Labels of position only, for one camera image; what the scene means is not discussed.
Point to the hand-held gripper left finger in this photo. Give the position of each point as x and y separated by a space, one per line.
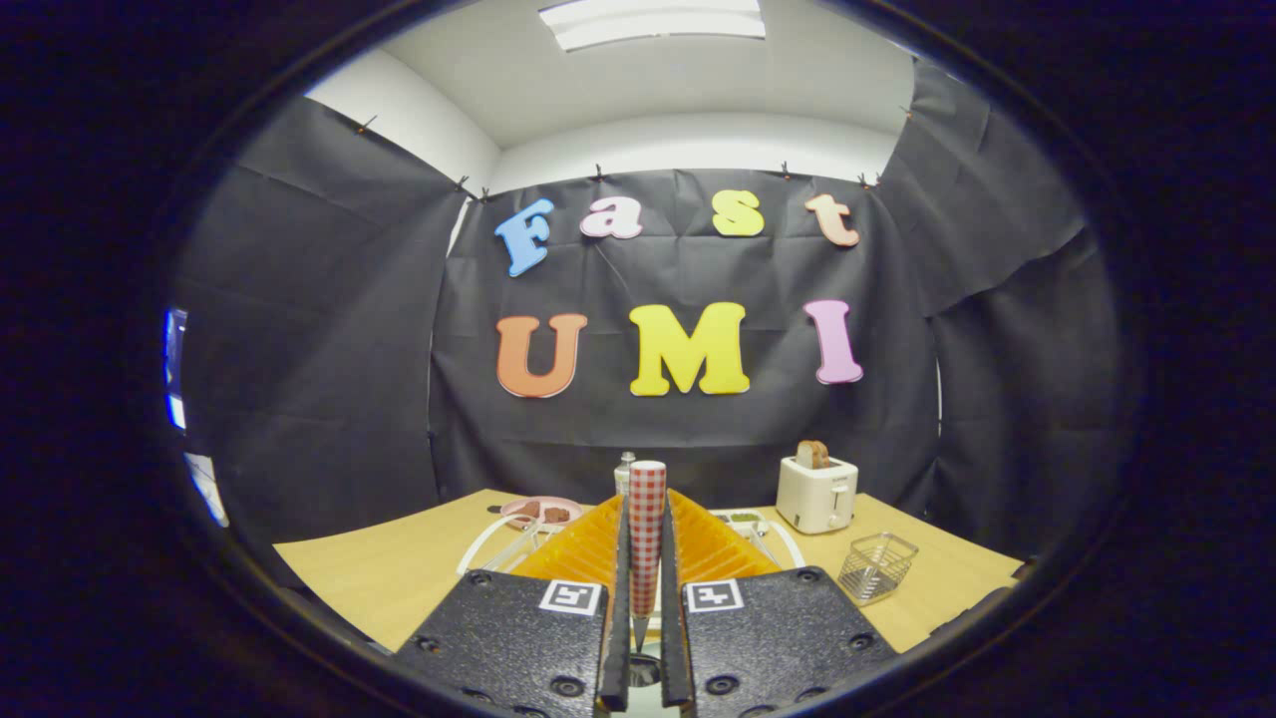
518 648

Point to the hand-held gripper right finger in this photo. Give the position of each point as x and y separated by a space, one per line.
778 648

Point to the pink plate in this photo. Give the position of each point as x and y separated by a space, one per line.
513 516

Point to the brown meat slice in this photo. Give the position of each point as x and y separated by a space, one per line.
528 511
556 515

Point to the white toaster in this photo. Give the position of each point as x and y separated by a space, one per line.
815 499

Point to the brown bread slice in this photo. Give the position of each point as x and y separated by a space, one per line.
812 455

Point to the clear bottle with green liquid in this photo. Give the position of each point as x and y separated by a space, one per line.
623 479

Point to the black backdrop cloth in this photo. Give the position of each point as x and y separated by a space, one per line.
319 349

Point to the ceiling light panel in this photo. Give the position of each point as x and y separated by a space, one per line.
653 22

